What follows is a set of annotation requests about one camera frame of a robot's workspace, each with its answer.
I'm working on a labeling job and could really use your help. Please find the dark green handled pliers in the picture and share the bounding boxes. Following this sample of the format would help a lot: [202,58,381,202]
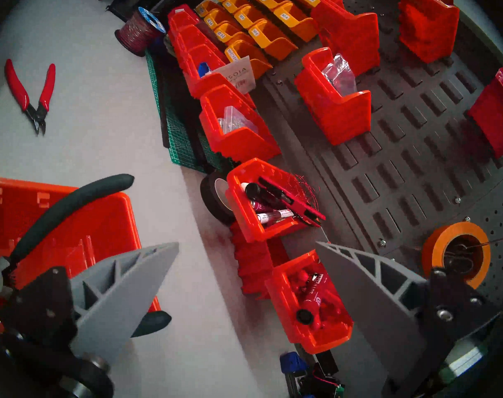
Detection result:
[0,173,172,337]

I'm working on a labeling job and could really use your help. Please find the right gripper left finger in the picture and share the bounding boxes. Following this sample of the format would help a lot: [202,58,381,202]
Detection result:
[0,242,180,369]

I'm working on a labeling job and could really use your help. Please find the black tape roll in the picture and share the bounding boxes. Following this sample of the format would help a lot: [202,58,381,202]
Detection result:
[200,171,237,226]

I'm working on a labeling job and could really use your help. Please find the black long ruler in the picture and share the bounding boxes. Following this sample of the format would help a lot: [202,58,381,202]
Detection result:
[156,61,171,149]

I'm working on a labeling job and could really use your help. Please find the clear plastic parts bags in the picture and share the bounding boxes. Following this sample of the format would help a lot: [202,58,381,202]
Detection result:
[321,54,358,96]

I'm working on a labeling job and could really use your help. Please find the grey pegboard tool wall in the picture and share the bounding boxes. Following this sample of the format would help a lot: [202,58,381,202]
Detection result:
[168,0,503,311]

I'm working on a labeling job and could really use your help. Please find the red small tools bundle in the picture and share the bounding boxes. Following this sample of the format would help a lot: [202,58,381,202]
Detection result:
[291,269,343,331]

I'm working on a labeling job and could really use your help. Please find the small wired circuit board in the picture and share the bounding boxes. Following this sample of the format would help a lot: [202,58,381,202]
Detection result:
[301,362,345,398]

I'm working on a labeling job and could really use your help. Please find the orange tape roll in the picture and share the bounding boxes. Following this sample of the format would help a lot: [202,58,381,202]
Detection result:
[421,222,491,289]

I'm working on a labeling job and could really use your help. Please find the blue bar clamp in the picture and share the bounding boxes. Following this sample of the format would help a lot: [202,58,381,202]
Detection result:
[280,352,310,398]

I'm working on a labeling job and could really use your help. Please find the black marker pen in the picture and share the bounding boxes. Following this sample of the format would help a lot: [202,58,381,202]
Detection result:
[240,182,285,207]

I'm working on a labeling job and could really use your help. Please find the green cutting mat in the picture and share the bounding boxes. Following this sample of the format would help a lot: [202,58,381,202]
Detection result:
[146,51,223,174]

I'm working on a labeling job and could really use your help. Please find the white marker pen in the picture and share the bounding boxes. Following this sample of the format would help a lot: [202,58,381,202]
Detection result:
[256,209,295,224]

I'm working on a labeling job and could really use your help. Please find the red handled flush cutters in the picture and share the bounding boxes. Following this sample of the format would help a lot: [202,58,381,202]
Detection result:
[4,59,56,136]

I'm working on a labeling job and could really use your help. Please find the red wire spool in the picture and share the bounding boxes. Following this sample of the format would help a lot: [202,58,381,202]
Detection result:
[115,7,167,57]

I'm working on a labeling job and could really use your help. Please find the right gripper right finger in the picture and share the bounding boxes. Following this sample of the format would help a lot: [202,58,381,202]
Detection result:
[316,242,501,393]

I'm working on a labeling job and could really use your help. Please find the white paper card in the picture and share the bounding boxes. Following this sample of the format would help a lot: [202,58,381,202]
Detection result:
[212,56,257,94]

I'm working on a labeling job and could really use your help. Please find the red plastic parts bin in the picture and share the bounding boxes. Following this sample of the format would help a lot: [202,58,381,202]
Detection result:
[399,0,460,64]
[173,25,219,53]
[226,158,318,243]
[167,4,200,31]
[294,48,372,146]
[183,44,256,108]
[468,68,503,158]
[200,84,282,163]
[311,0,380,76]
[265,250,354,355]

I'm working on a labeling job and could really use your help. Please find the red wire tangle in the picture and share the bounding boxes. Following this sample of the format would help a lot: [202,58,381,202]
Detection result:
[293,173,320,211]

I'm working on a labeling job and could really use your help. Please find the red black crimping tool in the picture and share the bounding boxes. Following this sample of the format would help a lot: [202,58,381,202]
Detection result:
[258,177,326,228]

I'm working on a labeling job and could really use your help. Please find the stacked red bins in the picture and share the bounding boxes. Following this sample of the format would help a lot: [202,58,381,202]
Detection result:
[231,223,289,300]

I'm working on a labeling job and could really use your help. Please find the clear screw bag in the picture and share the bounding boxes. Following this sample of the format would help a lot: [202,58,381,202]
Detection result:
[217,106,258,134]

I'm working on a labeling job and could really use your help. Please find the red plastic storage box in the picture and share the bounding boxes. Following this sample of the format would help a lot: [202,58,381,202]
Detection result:
[0,177,161,331]

